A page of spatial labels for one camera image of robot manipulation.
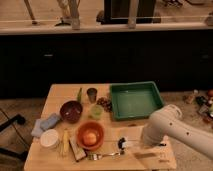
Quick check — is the bunch of dark grapes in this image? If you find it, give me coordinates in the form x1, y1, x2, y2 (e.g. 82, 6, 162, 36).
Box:
97, 97, 112, 112

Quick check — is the orange bowl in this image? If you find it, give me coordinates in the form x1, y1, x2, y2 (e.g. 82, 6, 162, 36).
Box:
76, 121, 104, 151

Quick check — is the wooden table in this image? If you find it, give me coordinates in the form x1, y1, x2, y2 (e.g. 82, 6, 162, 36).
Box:
24, 84, 177, 171

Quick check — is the white round container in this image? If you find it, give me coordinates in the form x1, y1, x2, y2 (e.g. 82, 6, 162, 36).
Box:
40, 129, 59, 149

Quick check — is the light blue cloth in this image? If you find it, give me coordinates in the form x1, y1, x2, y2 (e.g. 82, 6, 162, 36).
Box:
31, 119, 44, 138

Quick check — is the white black dish brush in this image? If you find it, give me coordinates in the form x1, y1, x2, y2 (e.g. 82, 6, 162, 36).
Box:
117, 136, 167, 150

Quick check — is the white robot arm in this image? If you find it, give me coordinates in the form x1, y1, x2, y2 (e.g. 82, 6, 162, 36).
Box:
141, 104, 213, 160

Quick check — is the rectangular scrub block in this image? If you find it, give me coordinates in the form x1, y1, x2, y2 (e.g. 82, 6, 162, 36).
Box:
69, 136, 86, 162

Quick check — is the green chili pepper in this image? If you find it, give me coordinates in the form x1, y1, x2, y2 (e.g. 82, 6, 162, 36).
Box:
77, 87, 82, 103

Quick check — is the green plastic tray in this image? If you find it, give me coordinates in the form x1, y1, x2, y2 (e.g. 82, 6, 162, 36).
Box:
110, 81, 164, 121

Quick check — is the black office chair base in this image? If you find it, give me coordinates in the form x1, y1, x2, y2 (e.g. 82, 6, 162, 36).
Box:
0, 108, 29, 162

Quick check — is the silver fork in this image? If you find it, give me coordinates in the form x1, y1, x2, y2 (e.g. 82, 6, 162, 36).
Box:
87, 150, 125, 161

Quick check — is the dark cabinet counter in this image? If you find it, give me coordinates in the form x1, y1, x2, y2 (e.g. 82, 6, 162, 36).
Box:
0, 26, 213, 99

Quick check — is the orange fruit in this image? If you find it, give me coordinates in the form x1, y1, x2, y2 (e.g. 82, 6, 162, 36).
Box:
83, 132, 97, 146

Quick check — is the grey metal cup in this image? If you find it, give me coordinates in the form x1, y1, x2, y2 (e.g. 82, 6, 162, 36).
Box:
87, 88, 97, 103

